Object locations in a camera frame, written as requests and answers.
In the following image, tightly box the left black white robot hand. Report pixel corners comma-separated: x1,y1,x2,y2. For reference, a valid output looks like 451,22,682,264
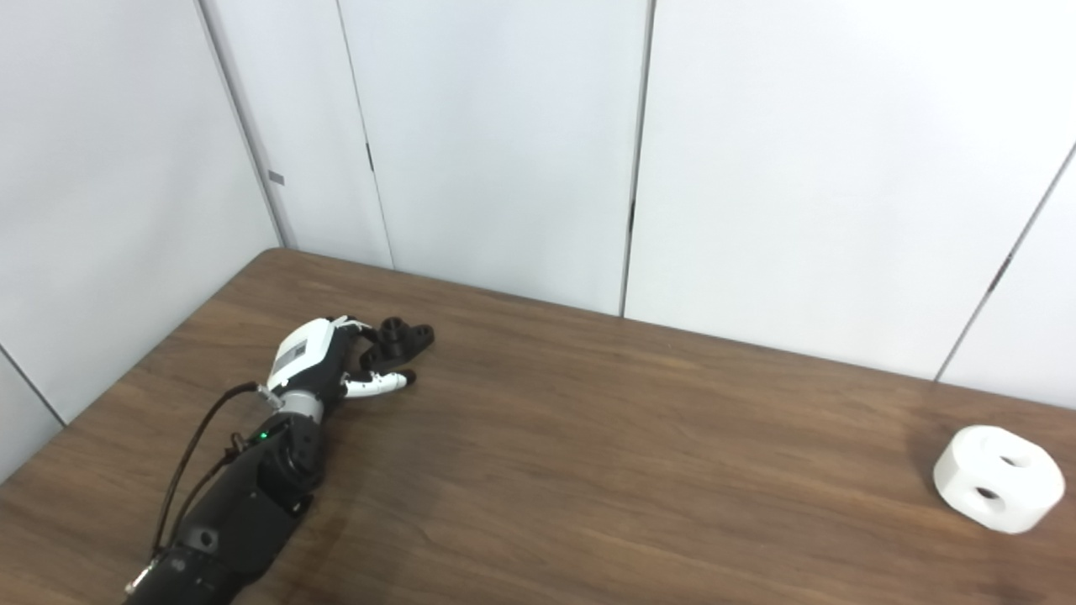
266,315,417,401

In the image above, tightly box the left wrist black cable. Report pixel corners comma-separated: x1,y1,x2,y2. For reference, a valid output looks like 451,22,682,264
151,381,283,581

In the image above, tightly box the black flanged holder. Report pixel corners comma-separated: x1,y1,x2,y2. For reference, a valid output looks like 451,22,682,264
360,317,435,372

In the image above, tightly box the round white piece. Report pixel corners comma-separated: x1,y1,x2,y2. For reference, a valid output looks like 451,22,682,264
933,424,1067,534

